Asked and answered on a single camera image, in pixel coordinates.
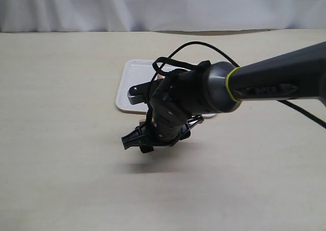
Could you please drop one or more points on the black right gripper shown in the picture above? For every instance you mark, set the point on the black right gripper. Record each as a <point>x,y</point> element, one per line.
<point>165,124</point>

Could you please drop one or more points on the notched wooden bar one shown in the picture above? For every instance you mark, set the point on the notched wooden bar one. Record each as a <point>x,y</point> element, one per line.
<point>142,121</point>

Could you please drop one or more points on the notched wooden bar two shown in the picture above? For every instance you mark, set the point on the notched wooden bar two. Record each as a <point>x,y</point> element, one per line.
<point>159,77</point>

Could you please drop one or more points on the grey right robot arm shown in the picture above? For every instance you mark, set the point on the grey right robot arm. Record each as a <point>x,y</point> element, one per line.
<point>180,93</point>

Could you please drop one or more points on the white plastic tray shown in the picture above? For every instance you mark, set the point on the white plastic tray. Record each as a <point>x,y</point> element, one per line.
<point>135,72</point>

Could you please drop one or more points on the white curtain backdrop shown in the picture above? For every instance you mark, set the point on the white curtain backdrop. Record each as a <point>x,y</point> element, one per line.
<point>160,15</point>

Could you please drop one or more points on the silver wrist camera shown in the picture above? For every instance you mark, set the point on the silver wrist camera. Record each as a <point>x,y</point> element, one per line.
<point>141,93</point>

